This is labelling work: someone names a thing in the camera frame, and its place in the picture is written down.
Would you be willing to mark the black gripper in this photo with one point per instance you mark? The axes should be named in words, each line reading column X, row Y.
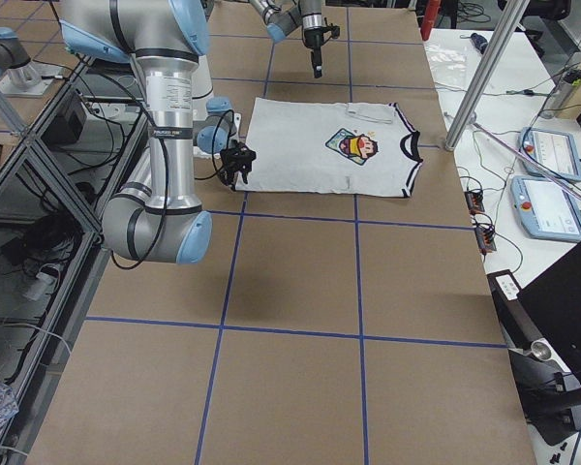
column 235, row 160
column 313, row 40

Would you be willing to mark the grey cartoon print t-shirt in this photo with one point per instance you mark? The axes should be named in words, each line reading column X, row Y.
column 340, row 148

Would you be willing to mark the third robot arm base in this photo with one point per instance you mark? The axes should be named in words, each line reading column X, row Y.
column 20, row 76

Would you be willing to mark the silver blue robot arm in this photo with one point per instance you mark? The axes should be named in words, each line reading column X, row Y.
column 305, row 15
column 156, row 215

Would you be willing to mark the red cylinder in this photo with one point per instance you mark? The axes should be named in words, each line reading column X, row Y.
column 430, row 14

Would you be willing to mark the clear plastic bag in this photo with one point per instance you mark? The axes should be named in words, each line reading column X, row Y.
column 448, row 66

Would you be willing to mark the small orange connector board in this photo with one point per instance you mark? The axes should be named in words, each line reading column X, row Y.
column 474, row 201

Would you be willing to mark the far blue teach pendant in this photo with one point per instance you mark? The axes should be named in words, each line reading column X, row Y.
column 555, row 150

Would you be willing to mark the blue teach pendant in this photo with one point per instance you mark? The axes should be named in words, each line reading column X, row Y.
column 555, row 150
column 545, row 210

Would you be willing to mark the near blue teach pendant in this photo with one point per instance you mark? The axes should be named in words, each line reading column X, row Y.
column 545, row 210

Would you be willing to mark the long reacher grabber tool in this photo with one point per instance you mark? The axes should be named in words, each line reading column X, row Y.
column 526, row 158

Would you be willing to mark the black monitor on stand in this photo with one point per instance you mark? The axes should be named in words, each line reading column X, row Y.
column 543, row 323

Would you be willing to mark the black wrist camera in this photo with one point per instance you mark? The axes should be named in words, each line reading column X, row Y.
column 330, row 32

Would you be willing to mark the aluminium frame post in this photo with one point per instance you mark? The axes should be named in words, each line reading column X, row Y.
column 512, row 14

